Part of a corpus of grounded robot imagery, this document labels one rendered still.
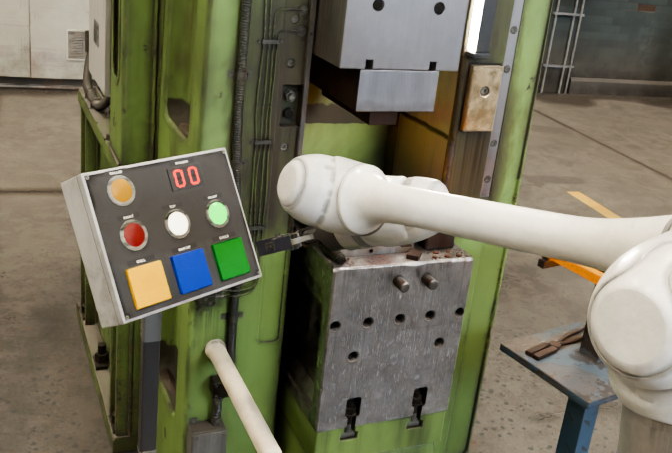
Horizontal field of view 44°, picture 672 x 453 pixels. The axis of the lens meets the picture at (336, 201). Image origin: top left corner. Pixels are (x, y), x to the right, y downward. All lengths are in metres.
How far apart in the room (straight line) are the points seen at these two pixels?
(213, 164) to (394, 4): 0.52
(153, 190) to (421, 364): 0.89
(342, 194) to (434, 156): 1.09
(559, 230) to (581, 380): 1.08
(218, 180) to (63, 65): 5.54
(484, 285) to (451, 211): 1.31
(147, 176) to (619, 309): 1.02
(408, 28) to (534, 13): 0.46
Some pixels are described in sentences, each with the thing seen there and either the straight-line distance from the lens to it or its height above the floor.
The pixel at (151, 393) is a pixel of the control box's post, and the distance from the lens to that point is 1.86.
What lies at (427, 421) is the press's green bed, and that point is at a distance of 2.27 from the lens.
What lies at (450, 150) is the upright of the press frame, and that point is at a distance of 2.17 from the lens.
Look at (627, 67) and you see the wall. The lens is 9.85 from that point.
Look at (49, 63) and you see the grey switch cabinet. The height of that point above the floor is 0.23.
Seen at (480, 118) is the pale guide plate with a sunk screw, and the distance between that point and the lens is 2.16.
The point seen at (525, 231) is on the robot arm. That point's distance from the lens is 1.11.
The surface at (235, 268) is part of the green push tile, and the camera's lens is 1.68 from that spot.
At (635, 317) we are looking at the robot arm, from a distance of 0.81.
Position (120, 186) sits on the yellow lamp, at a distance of 1.57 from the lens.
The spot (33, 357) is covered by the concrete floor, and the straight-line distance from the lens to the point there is 3.32.
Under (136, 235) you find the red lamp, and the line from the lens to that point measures 1.56.
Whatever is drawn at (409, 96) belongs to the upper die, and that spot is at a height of 1.31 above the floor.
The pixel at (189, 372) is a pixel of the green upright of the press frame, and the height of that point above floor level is 0.56.
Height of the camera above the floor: 1.70
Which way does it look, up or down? 20 degrees down
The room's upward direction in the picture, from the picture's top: 6 degrees clockwise
